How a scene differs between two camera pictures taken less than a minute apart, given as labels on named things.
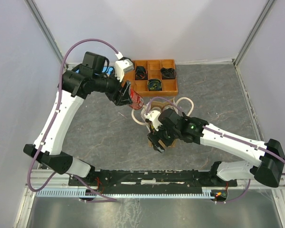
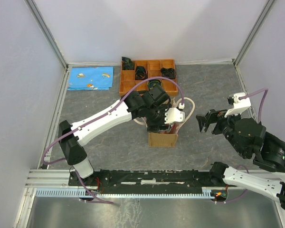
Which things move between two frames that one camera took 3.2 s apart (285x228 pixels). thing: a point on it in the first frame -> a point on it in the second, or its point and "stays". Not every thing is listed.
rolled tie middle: x=141 y=73 stays
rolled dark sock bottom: x=154 y=85 stays
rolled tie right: x=168 y=73 stays
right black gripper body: x=166 y=136 -> x=222 y=123
